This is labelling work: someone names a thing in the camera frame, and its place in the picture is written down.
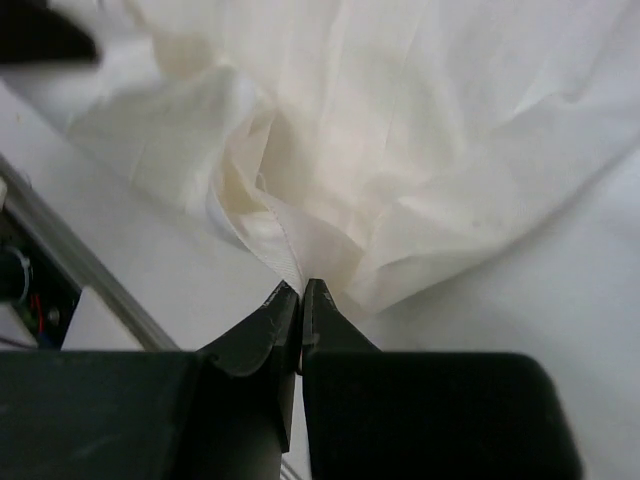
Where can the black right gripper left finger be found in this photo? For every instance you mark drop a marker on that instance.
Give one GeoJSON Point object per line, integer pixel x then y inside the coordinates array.
{"type": "Point", "coordinates": [220, 412]}

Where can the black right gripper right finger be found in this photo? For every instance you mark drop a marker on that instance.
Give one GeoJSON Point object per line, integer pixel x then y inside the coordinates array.
{"type": "Point", "coordinates": [374, 414]}

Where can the aluminium table edge rail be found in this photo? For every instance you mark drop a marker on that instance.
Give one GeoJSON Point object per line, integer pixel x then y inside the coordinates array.
{"type": "Point", "coordinates": [82, 268]}

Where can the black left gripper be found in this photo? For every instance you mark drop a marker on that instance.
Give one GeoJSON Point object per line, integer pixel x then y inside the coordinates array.
{"type": "Point", "coordinates": [33, 32]}

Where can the white pleated skirt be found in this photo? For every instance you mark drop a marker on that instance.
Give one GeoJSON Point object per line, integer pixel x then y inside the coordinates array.
{"type": "Point", "coordinates": [382, 146]}

